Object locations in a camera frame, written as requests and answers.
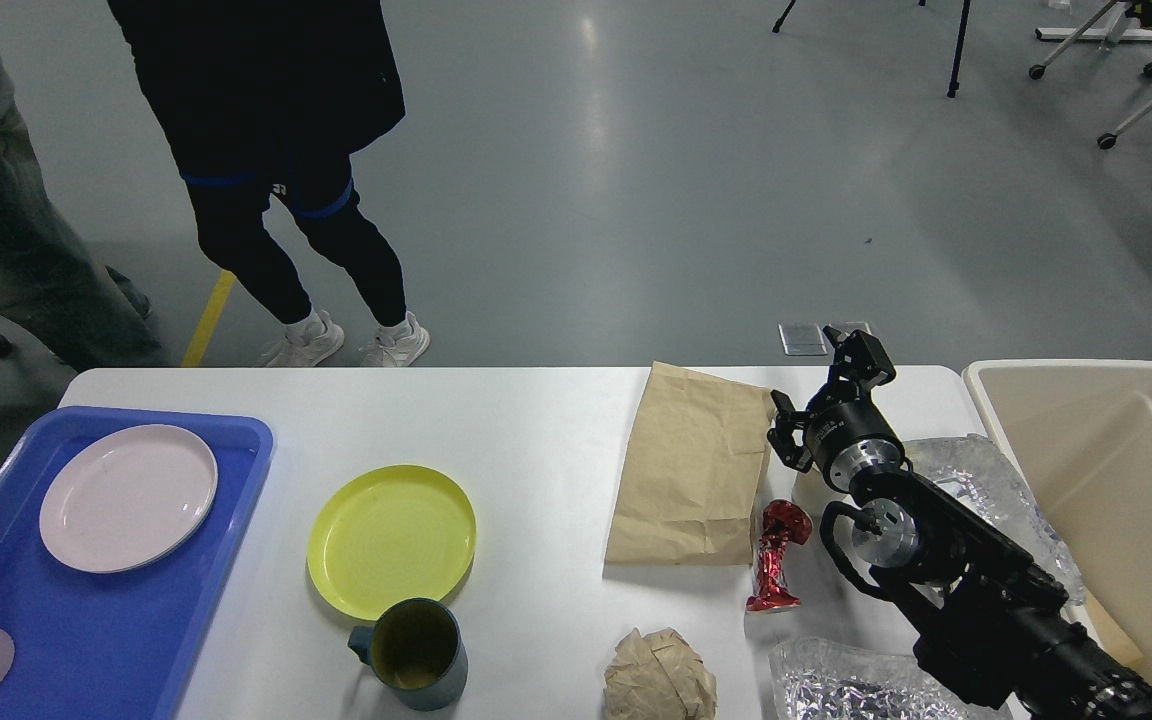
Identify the black tripod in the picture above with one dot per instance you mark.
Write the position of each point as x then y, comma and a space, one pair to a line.
953, 81

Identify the person in baggy jeans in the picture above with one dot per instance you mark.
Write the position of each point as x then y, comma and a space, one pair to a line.
87, 314

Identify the rolling chair base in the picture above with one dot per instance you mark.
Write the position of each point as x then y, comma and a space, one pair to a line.
1102, 55

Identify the blue plastic tray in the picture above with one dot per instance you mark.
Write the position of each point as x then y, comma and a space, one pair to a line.
123, 645

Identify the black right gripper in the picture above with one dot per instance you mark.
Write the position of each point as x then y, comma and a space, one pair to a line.
843, 434

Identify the person in black leggings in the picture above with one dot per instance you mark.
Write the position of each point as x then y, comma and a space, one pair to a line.
269, 100

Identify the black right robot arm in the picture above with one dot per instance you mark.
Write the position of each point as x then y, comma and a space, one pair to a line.
988, 617

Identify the red foil wrapper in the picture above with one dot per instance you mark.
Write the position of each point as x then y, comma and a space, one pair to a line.
784, 524

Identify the clear plastic bag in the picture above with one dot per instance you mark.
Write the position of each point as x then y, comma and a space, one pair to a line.
977, 473

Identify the crumpled brown paper ball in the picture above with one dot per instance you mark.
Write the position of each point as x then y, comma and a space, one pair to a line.
658, 675

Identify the beige plastic bin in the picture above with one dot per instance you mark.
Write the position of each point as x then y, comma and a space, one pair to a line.
1080, 431

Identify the dark teal mug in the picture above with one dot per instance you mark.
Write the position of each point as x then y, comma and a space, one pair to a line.
416, 650

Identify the floor outlet plate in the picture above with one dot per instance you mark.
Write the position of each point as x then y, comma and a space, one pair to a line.
808, 339

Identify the flat brown paper bag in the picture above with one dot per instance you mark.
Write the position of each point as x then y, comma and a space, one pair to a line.
694, 462

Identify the pink plate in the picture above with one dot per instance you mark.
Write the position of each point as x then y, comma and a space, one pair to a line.
129, 499

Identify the yellow plate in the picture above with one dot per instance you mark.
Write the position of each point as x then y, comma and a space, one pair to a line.
392, 534

